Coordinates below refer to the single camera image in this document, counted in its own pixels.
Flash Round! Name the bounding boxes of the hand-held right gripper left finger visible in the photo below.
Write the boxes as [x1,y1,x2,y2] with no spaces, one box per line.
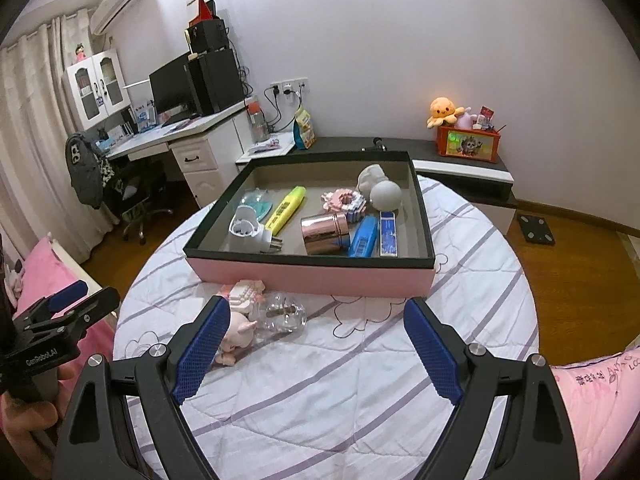
[52,296,232,480]

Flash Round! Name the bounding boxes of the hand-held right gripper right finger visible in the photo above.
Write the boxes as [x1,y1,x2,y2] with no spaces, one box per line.
[403,297,581,480]

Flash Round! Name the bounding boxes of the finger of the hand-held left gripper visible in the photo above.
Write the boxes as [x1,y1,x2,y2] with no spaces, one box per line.
[47,287,121,335]
[12,279,90,323]

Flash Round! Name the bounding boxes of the pink pig figurine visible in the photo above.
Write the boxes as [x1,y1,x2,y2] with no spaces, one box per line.
[202,310,258,368]

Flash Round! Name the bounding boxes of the pink white block toy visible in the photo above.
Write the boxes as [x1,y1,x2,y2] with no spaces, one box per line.
[220,280,266,311]

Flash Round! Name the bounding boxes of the blue rectangular box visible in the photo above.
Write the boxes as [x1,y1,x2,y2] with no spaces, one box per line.
[379,210,399,257]

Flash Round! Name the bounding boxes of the pink box with black rim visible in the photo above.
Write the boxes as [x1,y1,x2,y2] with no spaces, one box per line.
[183,150,437,298]

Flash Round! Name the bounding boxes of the white plug adapter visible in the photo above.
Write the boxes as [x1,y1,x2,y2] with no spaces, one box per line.
[229,205,283,256]

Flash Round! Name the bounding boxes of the blue highlighter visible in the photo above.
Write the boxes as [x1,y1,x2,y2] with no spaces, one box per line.
[348,216,379,258]

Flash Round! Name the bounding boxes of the teal clear plastic item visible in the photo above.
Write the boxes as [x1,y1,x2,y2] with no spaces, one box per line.
[243,188,274,221]

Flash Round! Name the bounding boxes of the rose gold metal cylinder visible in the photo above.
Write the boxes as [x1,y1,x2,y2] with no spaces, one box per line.
[300,211,349,257]

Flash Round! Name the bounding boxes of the yellow highlighter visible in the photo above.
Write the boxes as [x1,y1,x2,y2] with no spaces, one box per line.
[263,186,307,233]

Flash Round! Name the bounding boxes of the pink purple block doughnut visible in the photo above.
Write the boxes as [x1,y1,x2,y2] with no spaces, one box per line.
[321,188,369,223]

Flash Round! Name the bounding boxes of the white plaster figurine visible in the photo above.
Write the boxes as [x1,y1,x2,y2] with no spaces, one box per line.
[356,164,391,196]

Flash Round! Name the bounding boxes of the person's left hand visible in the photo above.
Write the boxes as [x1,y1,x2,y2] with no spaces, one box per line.
[0,362,76,466]

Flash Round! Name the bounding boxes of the pink bed sheet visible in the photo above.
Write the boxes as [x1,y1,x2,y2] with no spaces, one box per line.
[10,232,118,376]

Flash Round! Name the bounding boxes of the black office chair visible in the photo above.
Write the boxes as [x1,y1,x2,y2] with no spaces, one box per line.
[102,160,176,246]

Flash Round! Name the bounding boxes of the grey jacket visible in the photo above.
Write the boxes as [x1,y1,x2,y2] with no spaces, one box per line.
[65,131,118,208]

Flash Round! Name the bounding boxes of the black bathroom scale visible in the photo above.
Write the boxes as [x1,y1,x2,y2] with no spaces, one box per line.
[516,213,556,246]

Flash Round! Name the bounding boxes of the beige curtain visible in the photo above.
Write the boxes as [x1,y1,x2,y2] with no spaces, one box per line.
[0,7,108,266]

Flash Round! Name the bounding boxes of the pink printed blanket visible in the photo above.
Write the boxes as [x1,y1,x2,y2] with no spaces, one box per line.
[550,345,640,480]

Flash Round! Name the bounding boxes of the white desk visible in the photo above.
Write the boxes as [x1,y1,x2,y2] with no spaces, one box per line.
[105,97,256,211]

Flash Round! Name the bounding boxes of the blue white box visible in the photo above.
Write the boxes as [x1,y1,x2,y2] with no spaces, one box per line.
[131,102,158,133]

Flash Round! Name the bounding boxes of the white glass door cabinet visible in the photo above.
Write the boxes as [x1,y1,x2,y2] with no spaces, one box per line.
[62,49,132,131]

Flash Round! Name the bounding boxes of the orange storage box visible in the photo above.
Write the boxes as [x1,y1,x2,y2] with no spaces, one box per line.
[436,125,502,163]

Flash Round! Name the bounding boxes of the black computer monitor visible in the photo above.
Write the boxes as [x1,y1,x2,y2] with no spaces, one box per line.
[149,52,196,123]

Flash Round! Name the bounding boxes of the red lidded thermos bottle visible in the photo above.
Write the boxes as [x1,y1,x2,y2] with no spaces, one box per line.
[248,100,268,143]

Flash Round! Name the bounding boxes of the orange octopus plush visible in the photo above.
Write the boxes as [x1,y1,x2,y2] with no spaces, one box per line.
[426,97,466,128]

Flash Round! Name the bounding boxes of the colourful snack bag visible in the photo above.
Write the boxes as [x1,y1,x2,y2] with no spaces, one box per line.
[292,106,318,150]

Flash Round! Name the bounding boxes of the black computer tower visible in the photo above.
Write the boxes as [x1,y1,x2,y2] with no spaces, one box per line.
[187,49,246,116]

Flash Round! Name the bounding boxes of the black speaker box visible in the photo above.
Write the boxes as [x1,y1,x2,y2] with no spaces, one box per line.
[186,17,228,55]

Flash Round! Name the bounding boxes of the white air conditioner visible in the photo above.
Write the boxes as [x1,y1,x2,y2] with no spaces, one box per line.
[90,0,148,36]

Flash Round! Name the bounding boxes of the white bed frame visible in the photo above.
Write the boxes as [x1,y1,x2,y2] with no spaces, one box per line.
[47,232,121,321]

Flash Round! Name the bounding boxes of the black power cables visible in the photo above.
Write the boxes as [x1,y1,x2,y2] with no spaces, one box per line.
[262,85,301,133]

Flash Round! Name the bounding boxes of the white wall outlet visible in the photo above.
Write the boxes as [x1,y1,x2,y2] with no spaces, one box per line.
[270,77,308,97]

